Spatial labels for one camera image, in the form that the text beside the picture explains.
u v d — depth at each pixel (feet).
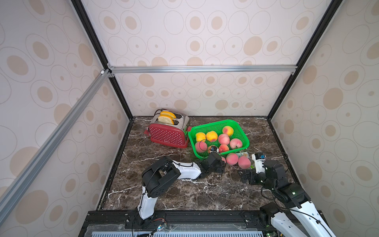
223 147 3.10
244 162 2.88
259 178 2.12
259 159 2.13
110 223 2.40
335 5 2.21
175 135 3.01
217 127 3.70
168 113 3.05
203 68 3.96
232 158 2.93
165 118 3.02
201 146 3.10
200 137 3.28
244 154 3.18
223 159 2.96
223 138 3.25
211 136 3.29
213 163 2.33
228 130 3.36
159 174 1.74
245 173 2.17
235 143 3.15
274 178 1.79
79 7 2.20
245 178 2.17
